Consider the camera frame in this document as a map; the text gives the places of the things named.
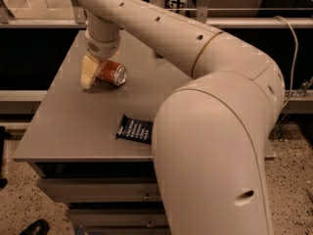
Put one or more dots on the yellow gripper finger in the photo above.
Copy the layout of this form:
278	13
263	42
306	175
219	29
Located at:
91	67

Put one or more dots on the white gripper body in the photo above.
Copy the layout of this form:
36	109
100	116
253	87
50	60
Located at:
100	48

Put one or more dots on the red coke can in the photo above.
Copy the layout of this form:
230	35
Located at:
112	72

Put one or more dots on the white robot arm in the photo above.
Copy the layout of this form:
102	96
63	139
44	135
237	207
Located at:
209	136

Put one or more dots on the metal railing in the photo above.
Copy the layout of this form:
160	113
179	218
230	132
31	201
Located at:
221	13

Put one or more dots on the dark blue snack bar wrapper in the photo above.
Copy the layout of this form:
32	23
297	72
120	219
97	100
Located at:
135	130

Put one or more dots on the grey drawer cabinet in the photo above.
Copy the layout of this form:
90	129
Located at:
73	132

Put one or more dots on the upper grey drawer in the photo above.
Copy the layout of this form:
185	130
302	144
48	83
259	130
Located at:
100	190

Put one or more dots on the grey drawer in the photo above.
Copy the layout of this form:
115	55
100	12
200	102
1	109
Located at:
118	218
100	190

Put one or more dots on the lower grey drawer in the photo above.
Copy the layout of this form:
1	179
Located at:
118	218

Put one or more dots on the black shoe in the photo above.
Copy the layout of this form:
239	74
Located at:
38	227

